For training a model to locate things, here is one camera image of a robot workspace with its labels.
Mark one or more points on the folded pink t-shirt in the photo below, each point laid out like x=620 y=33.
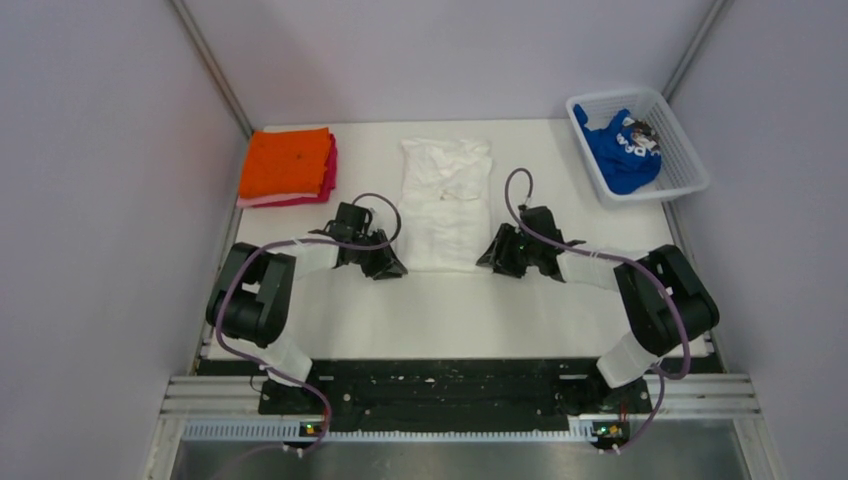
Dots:
x=284 y=200

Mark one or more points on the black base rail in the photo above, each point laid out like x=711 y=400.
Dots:
x=447 y=396

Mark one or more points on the folded orange t-shirt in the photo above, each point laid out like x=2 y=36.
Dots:
x=292 y=162

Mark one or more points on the left corner metal post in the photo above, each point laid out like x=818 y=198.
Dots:
x=213 y=70

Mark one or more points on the white slotted cable duct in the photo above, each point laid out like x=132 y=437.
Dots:
x=292 y=431

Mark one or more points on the corner metal post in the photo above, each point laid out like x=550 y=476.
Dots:
x=705 y=28
x=213 y=70

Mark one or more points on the aluminium frame rail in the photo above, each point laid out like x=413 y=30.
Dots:
x=698 y=400

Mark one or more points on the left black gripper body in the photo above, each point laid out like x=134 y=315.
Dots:
x=374 y=263

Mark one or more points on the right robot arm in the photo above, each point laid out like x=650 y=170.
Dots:
x=665 y=302

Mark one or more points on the blue t-shirt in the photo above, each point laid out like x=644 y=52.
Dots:
x=627 y=150

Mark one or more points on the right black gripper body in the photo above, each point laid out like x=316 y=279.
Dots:
x=513 y=252

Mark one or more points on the white plastic basket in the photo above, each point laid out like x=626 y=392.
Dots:
x=682 y=171

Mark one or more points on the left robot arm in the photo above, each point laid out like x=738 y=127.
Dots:
x=249 y=305

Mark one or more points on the white t-shirt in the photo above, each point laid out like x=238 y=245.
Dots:
x=445 y=204

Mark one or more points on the right corner metal post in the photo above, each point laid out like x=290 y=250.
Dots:
x=705 y=28

